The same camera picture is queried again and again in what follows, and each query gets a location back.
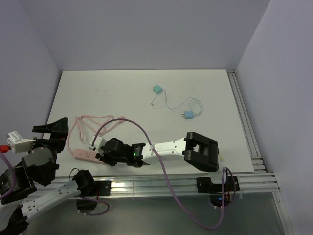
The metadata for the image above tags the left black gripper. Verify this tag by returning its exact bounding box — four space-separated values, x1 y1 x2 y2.
30 117 69 181

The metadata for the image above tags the pink power strip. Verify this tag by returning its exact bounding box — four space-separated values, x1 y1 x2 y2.
72 149 106 165

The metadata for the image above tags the blue charger plug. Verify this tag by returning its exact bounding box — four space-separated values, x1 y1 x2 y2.
181 111 194 120

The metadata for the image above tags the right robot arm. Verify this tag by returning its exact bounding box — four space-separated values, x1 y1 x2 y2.
89 132 229 191

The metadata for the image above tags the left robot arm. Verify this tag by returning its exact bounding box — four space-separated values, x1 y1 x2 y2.
0 117 95 235

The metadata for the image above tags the pink power plug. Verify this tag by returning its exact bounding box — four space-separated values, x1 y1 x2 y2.
118 116 126 122

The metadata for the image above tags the teal charger plug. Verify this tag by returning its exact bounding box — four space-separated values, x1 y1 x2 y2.
153 85 163 94

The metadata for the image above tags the pink power cord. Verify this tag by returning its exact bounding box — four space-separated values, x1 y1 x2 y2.
67 114 120 154

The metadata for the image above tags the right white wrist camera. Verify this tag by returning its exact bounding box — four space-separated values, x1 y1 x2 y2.
89 135 106 152

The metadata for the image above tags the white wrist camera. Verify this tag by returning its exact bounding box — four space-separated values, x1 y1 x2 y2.
89 135 106 152
0 131 34 153

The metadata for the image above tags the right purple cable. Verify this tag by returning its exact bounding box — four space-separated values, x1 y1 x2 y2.
94 118 237 231

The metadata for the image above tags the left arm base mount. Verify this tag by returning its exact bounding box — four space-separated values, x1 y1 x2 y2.
76 180 111 216

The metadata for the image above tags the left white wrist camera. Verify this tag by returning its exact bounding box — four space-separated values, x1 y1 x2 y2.
0 131 34 153

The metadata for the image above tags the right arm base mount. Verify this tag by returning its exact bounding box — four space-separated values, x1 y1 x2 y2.
196 175 240 207

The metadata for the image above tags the right aluminium rail frame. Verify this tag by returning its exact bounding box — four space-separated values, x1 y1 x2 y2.
226 70 267 173

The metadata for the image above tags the aluminium rail frame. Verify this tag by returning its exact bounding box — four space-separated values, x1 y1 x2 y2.
14 171 294 235
226 70 267 173

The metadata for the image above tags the front aluminium rail frame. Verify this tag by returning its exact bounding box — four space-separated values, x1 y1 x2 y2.
14 171 294 235

